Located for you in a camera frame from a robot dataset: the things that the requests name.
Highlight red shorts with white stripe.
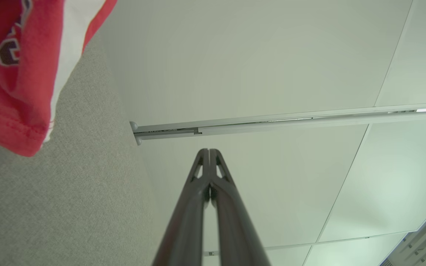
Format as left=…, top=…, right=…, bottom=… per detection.
left=0, top=0, right=118, bottom=157

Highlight white ceiling light fixture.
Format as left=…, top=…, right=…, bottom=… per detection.
left=379, top=196, right=426, bottom=266

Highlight grey partition joining post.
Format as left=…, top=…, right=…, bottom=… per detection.
left=130, top=102, right=426, bottom=146

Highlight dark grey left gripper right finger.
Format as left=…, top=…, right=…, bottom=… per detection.
left=210, top=149, right=271, bottom=266

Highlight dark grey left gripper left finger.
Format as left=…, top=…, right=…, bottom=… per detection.
left=153, top=149, right=210, bottom=266

